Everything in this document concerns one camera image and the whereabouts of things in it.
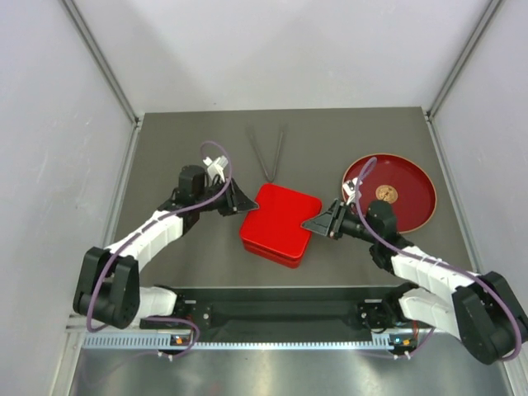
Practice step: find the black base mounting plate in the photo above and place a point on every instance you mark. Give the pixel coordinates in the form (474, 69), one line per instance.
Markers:
(282, 312)

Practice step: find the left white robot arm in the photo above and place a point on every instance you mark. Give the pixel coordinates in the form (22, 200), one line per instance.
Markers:
(108, 288)

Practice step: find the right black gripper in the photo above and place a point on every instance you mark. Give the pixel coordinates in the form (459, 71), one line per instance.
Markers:
(331, 222)

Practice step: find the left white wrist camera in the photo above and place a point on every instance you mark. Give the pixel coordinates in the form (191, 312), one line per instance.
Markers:
(216, 167)

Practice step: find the red chocolate box tray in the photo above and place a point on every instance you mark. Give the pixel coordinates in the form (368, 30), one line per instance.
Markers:
(291, 260)

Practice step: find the metal tongs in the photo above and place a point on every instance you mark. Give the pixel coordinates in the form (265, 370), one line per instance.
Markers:
(267, 161)

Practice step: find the red square box lid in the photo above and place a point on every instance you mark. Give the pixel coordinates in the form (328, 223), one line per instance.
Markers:
(277, 223)

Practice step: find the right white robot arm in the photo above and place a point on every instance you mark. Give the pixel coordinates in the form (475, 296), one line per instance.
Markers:
(479, 310)

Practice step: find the round red plate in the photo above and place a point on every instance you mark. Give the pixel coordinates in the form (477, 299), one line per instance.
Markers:
(401, 183)

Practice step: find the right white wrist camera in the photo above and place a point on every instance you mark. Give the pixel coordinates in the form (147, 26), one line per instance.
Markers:
(351, 191)

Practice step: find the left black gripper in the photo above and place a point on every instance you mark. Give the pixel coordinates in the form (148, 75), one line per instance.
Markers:
(235, 200)

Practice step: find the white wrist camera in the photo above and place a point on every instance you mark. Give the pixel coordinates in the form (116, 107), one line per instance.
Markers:
(351, 191)
(216, 167)

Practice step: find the aluminium front rail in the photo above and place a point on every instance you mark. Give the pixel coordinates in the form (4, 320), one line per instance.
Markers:
(173, 337)

